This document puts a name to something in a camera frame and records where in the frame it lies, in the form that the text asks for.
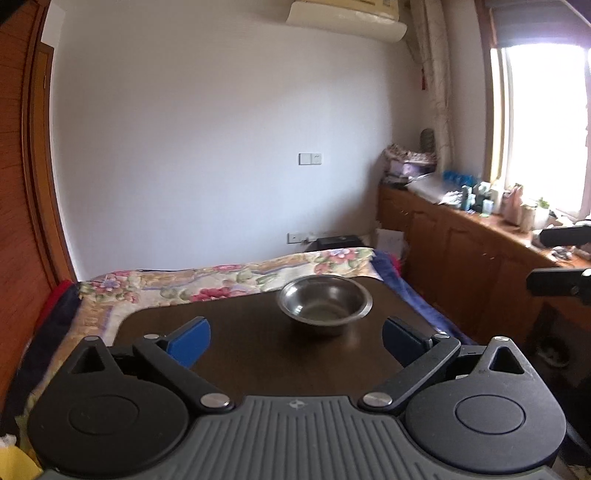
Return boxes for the small steel bowl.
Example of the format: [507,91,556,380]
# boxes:
[276,275,374,336]

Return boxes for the pink bottle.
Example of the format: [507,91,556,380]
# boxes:
[501,184,523,226]

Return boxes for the wooden low cabinet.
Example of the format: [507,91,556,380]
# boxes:
[377,185,590,344]

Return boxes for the floral bed quilt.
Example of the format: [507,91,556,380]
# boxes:
[24,247,380,413]

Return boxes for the blue blanket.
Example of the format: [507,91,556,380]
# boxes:
[370,250,476,345]

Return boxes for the white paper bag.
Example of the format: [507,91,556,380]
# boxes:
[376,228,406,260]

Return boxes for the red and dark folded clothes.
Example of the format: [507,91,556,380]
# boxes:
[1,280,81,438]

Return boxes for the clear plastic bag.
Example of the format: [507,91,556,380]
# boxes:
[406,174,462,209]

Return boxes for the stack of folded fabrics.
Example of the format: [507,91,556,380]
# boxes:
[382,143,437,186]

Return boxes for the wooden louvered wardrobe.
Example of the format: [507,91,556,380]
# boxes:
[0,0,77,407]

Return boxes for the yellow plush toy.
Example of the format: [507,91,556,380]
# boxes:
[0,435,42,480]

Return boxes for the patterned curtain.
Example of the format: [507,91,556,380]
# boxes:
[410,0,454,173]

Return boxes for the wall power strip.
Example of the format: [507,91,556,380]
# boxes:
[287,233,317,245]

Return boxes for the wall light switch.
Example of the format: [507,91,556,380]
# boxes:
[298,153,322,166]

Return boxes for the wall air conditioner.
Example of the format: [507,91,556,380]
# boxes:
[287,0,408,43]

